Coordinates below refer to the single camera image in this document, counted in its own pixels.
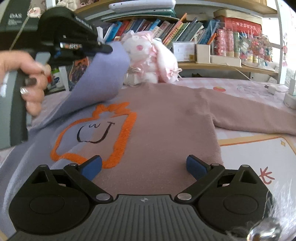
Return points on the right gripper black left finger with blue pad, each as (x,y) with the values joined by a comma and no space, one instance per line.
(70,185)

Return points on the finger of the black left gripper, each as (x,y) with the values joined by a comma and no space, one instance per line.
(86,49)

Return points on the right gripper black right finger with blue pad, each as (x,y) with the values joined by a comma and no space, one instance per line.
(217,185)

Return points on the purple pink knit sweater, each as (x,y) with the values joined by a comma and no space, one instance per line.
(143,134)

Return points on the person's left hand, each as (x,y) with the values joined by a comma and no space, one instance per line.
(35,80)

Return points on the Harry Potter book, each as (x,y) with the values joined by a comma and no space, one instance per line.
(77,70)

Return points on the white pink plush bunny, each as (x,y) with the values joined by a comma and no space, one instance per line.
(150,60)

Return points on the fluffy white sleeve cuff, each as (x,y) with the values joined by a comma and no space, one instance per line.
(283,209)

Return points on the white tablet on books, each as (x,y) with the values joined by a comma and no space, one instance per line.
(125,6)

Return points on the white charger plug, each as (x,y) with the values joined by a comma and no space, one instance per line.
(271,89)

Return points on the row of upright books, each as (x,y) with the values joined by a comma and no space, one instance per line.
(166,28)

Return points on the white small storage box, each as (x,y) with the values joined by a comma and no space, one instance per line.
(203,54)

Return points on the colourful figurines in clear box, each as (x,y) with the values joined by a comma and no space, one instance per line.
(237,48)

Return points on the white wooden bookshelf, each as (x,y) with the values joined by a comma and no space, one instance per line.
(254,11)

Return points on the red gift box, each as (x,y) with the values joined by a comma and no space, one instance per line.
(242,26)

